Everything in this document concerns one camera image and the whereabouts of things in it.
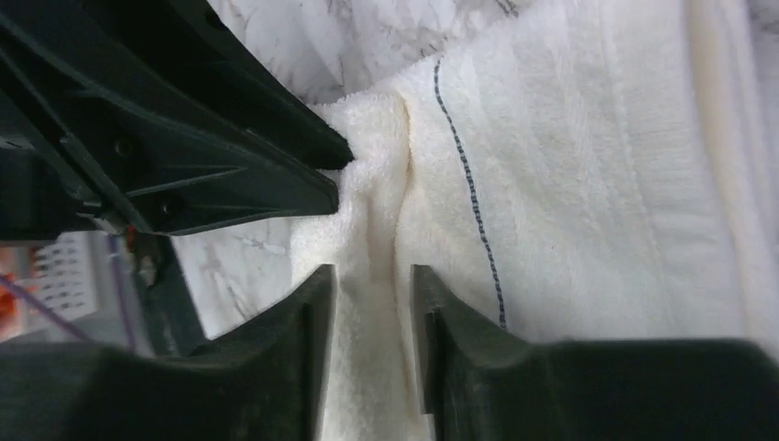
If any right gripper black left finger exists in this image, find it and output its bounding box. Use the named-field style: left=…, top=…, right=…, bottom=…
left=1, top=265, right=335, bottom=440

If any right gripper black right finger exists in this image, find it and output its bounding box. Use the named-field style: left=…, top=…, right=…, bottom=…
left=411, top=266, right=778, bottom=440

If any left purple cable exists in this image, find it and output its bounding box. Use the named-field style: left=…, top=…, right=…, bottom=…
left=0, top=237, right=138, bottom=355

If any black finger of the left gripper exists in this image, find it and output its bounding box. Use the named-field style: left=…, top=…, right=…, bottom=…
left=81, top=0, right=354, bottom=170

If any cream white towel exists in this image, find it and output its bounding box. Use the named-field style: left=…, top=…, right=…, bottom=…
left=290, top=1, right=778, bottom=440

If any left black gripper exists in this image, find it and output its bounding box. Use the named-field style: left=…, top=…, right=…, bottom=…
left=1, top=12, right=338, bottom=243

